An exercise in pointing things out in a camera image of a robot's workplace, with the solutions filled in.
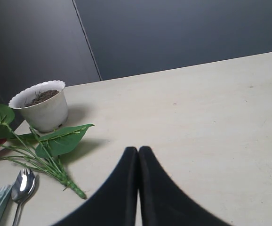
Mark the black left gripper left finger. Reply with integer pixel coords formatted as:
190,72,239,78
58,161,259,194
55,147,138,226

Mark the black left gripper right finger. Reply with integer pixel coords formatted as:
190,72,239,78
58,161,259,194
138,146,228,226

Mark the green artificial plant sprig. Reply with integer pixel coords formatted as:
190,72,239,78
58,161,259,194
0,104,92,200

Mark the steel spork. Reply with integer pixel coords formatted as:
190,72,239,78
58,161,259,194
11,168,36,226

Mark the white flower pot with soil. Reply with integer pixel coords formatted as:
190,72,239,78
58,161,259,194
8,80,68,132

